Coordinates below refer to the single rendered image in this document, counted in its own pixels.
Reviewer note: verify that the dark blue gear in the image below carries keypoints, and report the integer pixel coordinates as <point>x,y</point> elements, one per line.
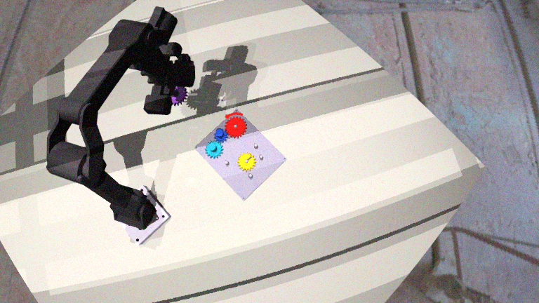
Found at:
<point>220,135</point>

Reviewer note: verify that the yellow gear with black stripe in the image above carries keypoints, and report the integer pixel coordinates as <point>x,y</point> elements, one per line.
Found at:
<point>248,165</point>

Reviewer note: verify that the teal gear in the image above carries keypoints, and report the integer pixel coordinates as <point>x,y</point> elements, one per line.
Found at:
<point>214,149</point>

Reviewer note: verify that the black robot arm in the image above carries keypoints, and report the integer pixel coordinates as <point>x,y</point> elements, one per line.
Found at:
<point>133,45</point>

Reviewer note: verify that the purple gear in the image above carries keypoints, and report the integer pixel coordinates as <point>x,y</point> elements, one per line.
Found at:
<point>179,95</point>

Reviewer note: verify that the red gear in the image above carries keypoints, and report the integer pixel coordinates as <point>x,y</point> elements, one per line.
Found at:
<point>240,129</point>

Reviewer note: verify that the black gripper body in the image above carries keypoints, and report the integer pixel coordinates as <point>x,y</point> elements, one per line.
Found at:
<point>161,102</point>

